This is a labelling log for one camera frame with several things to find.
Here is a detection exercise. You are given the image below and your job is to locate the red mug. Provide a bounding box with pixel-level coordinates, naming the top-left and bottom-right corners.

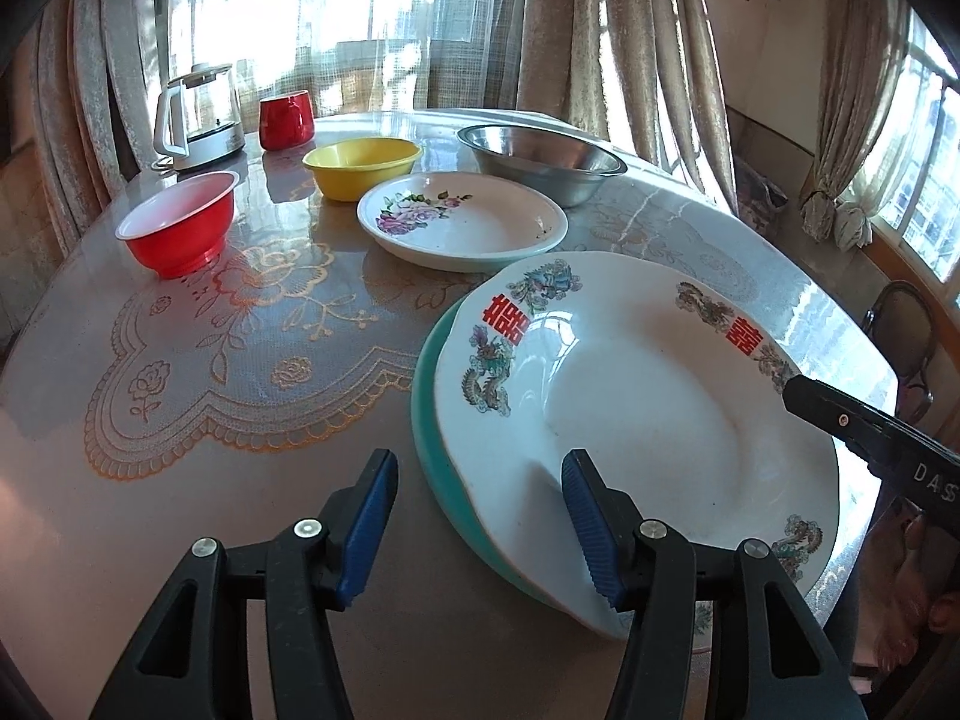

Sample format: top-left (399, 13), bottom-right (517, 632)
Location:
top-left (259, 90), bottom-right (314, 152)

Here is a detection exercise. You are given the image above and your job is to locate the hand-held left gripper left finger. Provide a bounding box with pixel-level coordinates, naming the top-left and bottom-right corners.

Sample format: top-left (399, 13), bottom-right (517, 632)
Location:
top-left (97, 448), bottom-right (400, 720)

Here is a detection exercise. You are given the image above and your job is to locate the side window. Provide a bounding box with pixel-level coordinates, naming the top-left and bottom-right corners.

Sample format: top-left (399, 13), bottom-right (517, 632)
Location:
top-left (847, 15), bottom-right (960, 278)

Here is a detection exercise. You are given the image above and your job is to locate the glass electric kettle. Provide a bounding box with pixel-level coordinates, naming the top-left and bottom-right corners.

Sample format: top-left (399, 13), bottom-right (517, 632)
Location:
top-left (153, 64), bottom-right (247, 171)

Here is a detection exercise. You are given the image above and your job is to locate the sheer window curtain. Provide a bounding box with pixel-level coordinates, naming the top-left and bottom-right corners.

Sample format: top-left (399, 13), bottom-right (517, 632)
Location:
top-left (169, 0), bottom-right (526, 117)

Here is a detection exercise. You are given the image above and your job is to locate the white plate floral print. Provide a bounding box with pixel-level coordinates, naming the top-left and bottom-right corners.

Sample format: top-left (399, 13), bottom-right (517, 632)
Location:
top-left (356, 172), bottom-right (569, 273)

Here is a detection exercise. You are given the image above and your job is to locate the red plastic bowl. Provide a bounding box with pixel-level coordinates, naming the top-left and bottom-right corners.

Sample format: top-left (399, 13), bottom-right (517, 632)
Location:
top-left (115, 170), bottom-right (241, 280)

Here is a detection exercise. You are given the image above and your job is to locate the large white plate red print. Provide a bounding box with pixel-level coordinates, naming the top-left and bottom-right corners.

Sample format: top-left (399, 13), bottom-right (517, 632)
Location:
top-left (435, 251), bottom-right (841, 642)

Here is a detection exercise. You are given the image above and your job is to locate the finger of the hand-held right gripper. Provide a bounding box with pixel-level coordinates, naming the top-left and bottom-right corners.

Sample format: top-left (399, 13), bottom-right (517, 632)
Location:
top-left (784, 375), bottom-right (960, 518)

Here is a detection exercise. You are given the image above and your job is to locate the person's right hand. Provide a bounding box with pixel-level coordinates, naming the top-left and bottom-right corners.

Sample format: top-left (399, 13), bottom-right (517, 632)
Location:
top-left (870, 516), bottom-right (960, 680)

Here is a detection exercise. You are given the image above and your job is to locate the teal plate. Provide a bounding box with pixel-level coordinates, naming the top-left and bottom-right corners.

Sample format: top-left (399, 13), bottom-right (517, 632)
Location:
top-left (410, 292), bottom-right (601, 631)

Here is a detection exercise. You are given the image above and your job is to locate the yellow plastic bowl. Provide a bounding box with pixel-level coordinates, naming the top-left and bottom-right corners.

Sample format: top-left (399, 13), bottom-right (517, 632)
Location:
top-left (302, 137), bottom-right (425, 202)

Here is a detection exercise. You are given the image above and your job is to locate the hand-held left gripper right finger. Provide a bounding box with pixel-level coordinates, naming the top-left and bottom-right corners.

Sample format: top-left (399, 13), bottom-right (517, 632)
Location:
top-left (561, 448), bottom-right (852, 720)

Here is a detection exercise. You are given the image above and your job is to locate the lace tablecloth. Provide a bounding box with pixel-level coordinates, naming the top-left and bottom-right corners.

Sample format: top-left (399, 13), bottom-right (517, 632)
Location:
top-left (0, 111), bottom-right (901, 720)

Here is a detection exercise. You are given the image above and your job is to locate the beige velvet curtain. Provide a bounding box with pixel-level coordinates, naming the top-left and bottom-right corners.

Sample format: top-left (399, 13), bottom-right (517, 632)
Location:
top-left (30, 0), bottom-right (181, 256)
top-left (799, 0), bottom-right (912, 252)
top-left (517, 0), bottom-right (740, 211)

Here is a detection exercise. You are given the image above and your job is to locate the dark bundle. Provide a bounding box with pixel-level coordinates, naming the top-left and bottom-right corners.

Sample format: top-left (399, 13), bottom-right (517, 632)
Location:
top-left (739, 157), bottom-right (790, 227)

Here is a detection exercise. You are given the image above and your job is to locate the stainless steel bowl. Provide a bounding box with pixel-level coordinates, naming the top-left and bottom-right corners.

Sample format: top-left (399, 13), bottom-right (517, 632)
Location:
top-left (456, 124), bottom-right (629, 209)

